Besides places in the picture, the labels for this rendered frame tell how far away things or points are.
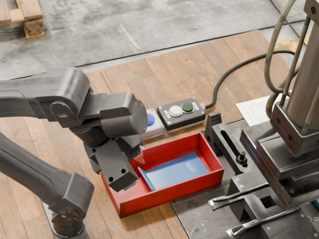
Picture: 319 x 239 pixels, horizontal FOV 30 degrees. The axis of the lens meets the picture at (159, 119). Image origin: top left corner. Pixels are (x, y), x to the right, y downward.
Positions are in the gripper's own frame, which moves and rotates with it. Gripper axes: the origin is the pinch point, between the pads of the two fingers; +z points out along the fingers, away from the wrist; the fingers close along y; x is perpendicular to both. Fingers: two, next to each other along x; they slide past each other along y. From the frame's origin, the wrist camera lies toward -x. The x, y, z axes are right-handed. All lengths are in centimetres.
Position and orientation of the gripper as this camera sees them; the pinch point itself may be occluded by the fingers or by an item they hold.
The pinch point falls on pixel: (134, 164)
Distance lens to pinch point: 115.2
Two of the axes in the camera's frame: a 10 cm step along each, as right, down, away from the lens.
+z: 4.1, 4.5, 7.9
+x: -3.8, -7.0, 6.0
